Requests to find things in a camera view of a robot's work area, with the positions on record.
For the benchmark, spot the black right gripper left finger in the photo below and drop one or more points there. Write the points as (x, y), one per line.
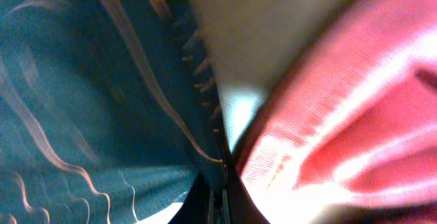
(194, 207)

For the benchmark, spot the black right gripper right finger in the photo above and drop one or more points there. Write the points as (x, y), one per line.
(238, 206)

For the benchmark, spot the black orange patterned jersey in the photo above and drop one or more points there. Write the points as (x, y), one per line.
(108, 113)

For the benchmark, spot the red t-shirt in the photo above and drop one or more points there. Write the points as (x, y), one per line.
(350, 136)

